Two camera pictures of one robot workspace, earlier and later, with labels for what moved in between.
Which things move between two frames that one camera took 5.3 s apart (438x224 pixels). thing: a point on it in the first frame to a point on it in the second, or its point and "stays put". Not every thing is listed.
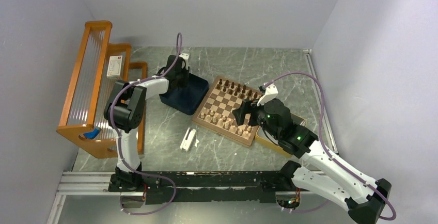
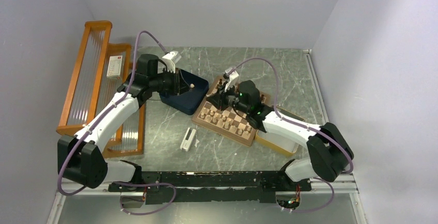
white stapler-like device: [188, 139] stays put
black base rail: [183, 187] stays put
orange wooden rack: [98, 65] stays put
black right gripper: [247, 106] to [218, 99]
